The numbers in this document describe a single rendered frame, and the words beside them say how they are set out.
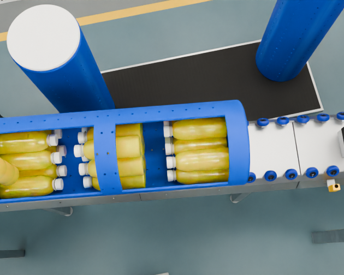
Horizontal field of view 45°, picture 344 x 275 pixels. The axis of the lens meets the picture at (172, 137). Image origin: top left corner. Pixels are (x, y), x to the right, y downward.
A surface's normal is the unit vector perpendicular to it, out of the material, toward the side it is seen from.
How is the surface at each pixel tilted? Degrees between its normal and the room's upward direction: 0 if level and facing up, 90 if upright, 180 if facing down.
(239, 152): 27
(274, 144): 0
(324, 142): 0
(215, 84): 0
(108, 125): 21
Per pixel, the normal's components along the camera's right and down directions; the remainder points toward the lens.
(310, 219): -0.02, -0.25
